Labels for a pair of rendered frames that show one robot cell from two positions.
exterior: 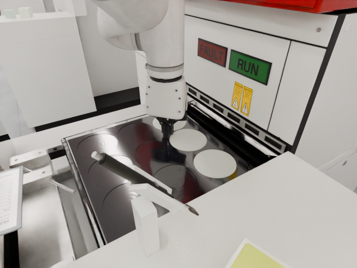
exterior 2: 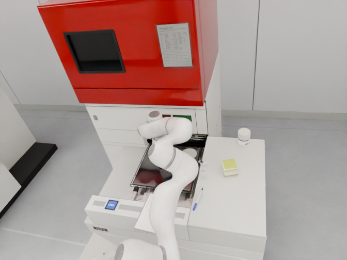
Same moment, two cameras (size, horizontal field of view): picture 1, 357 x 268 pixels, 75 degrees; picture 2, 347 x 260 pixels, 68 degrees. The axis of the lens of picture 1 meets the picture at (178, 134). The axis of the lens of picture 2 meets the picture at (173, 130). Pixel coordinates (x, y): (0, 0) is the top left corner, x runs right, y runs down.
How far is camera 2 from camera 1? 1.14 m
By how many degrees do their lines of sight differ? 30
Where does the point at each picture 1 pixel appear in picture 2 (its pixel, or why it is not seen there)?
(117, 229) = (188, 187)
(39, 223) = not seen: hidden behind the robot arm
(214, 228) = (211, 165)
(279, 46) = (191, 111)
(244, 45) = (178, 112)
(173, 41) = not seen: hidden behind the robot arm
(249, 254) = (224, 161)
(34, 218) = not seen: hidden behind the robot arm
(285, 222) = (221, 154)
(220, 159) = (189, 151)
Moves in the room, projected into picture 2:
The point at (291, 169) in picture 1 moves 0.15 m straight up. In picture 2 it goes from (213, 141) to (211, 122)
